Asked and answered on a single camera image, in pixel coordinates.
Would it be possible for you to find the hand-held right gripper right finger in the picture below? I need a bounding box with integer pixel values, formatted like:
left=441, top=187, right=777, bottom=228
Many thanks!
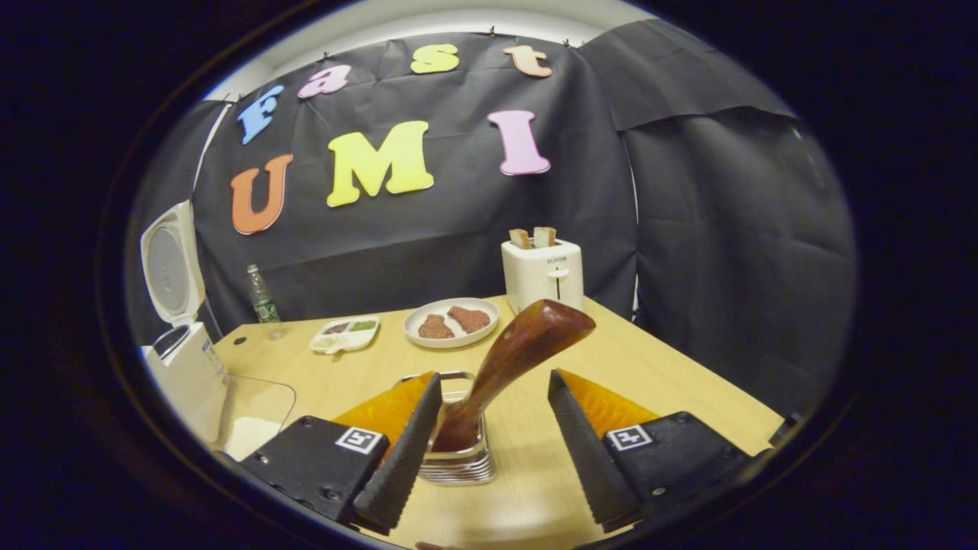
left=548, top=369, right=753, bottom=533

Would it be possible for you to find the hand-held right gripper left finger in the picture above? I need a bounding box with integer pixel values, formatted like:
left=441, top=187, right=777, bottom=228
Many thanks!
left=241, top=372, right=444, bottom=535

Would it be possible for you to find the metal chopstick holder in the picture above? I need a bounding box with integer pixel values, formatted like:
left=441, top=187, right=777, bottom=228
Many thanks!
left=397, top=372, right=497, bottom=486

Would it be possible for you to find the brown wooden spoon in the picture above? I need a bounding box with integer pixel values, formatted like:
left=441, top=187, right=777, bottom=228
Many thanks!
left=432, top=299, right=597, bottom=453

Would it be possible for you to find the white rice cooker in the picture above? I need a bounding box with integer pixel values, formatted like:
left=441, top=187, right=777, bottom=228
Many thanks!
left=140, top=200, right=230, bottom=448

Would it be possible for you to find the white round plate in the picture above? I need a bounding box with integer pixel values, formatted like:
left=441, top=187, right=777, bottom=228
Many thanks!
left=403, top=298, right=500, bottom=349

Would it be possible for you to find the white divided grain dish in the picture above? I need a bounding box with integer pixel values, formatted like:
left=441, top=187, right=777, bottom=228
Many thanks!
left=309, top=315, right=381, bottom=354

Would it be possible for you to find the white toaster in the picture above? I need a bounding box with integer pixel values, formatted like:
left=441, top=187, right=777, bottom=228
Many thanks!
left=501, top=238, right=585, bottom=314

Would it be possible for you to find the clear green-label water bottle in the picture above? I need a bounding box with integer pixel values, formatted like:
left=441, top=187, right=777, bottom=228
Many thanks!
left=246, top=264, right=287, bottom=341

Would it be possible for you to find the black backdrop cloth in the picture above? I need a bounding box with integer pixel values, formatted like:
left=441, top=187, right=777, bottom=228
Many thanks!
left=126, top=19, right=857, bottom=451

